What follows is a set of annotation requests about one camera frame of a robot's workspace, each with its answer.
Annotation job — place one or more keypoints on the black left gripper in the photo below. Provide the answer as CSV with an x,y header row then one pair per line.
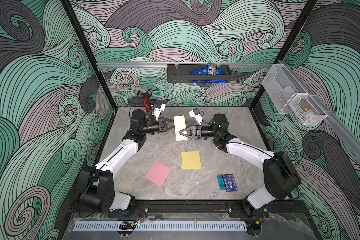
x,y
163,125

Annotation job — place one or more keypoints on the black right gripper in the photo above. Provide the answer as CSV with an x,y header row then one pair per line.
x,y
196,131

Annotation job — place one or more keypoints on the light yellow square paper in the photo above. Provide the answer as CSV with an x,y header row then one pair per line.
x,y
180,124

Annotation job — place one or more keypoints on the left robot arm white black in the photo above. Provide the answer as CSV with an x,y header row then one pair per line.
x,y
96,184

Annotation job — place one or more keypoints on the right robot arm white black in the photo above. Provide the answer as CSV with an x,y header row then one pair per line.
x,y
280,175

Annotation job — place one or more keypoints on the pink square paper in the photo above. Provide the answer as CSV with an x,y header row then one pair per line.
x,y
158,173

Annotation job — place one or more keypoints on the teal small card box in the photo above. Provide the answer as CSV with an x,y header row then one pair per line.
x,y
221,182

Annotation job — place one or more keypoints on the dark blue card deck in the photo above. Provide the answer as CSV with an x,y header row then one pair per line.
x,y
230,183

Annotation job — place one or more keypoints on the blue snack package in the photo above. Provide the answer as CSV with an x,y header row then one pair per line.
x,y
210,70

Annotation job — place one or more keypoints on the small clear bin with items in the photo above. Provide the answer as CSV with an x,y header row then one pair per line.
x,y
307,110

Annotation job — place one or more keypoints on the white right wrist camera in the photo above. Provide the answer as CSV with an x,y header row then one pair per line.
x,y
197,115

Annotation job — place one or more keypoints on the black wall shelf basket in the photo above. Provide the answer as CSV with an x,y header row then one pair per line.
x,y
181,74

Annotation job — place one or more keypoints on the white perforated cable duct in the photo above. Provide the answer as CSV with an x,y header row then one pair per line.
x,y
200,226

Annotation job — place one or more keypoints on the aluminium rail back wall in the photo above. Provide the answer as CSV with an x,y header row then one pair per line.
x,y
165,64

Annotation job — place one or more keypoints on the aluminium rail wall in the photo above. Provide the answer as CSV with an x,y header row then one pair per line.
x,y
348,138
165,64

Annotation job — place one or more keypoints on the clear plastic wall bin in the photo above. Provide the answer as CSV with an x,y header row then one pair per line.
x,y
278,83

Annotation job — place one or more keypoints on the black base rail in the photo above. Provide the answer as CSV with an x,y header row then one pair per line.
x,y
234,208

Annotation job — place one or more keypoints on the black vertical frame post left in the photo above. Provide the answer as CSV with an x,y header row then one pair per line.
x,y
83,41

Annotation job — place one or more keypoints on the black vertical frame post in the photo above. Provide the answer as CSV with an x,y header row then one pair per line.
x,y
297,27
83,41

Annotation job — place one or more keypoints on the aluminium rail right wall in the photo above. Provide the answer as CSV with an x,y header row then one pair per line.
x,y
348,138

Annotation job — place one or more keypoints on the black vertical frame post right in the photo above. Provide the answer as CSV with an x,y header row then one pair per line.
x,y
297,27

